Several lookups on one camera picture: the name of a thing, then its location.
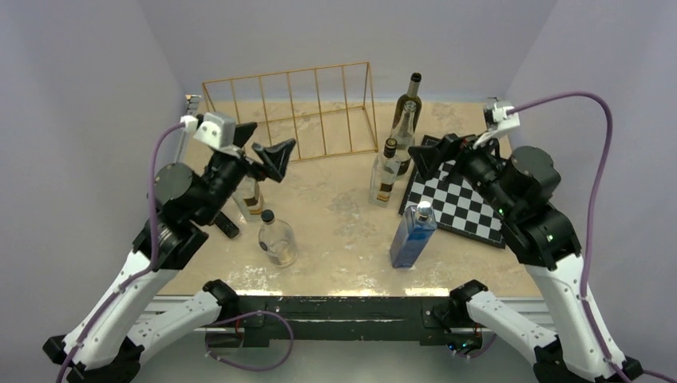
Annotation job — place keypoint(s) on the black white chessboard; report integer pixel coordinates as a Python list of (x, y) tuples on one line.
[(457, 207)]

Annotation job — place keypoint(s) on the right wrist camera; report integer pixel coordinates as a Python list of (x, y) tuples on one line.
[(500, 119)]

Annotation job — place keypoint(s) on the clear bottle black gold label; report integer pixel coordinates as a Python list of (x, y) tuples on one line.
[(249, 198)]

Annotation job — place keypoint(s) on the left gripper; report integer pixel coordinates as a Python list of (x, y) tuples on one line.
[(274, 155)]

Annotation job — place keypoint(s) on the dark green wine bottle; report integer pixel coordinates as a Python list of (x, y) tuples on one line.
[(410, 95)]

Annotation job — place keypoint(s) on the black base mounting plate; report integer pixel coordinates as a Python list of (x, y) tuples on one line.
[(257, 320)]

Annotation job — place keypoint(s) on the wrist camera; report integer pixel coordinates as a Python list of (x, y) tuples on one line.
[(500, 119), (217, 131)]

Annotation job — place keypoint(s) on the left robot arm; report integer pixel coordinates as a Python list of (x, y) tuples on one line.
[(111, 343)]

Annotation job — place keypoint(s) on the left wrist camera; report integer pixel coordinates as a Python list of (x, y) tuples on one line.
[(217, 131)]

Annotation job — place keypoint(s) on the clear bottle black cap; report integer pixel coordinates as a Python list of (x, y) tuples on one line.
[(384, 173)]

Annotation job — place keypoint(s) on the tall blue gradient bottle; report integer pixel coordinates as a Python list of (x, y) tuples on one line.
[(417, 225)]

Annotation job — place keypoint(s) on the black microphone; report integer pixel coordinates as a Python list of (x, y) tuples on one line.
[(226, 226)]

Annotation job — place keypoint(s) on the clear bottle gold white label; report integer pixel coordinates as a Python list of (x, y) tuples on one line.
[(277, 240)]

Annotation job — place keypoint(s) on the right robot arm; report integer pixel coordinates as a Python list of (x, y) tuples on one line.
[(579, 348)]

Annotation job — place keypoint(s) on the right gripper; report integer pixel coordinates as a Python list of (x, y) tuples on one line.
[(429, 158)]

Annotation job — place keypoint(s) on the gold wire wine rack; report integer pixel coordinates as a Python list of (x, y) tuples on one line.
[(330, 110)]

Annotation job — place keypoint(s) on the clear bottle dark label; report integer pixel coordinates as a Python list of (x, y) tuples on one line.
[(403, 133)]

